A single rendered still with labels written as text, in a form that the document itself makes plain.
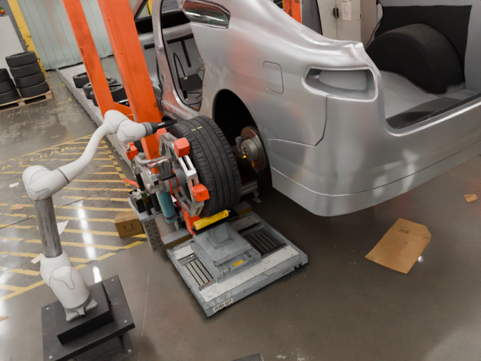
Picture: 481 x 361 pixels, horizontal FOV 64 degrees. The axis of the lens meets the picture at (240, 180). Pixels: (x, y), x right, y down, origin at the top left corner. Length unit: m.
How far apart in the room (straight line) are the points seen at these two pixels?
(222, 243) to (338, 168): 1.29
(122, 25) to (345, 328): 2.33
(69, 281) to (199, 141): 1.08
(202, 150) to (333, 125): 0.86
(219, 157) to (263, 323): 1.09
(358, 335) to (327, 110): 1.37
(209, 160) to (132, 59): 0.89
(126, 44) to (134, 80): 0.23
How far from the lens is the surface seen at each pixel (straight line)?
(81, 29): 4.64
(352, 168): 1.90
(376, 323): 2.59
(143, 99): 2.80
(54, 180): 2.24
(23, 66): 10.52
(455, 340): 2.59
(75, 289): 2.45
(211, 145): 2.33
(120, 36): 2.73
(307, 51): 1.79
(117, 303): 2.62
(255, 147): 2.67
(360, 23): 7.04
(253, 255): 2.87
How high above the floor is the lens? 1.97
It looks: 28 degrees down
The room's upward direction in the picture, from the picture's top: 11 degrees counter-clockwise
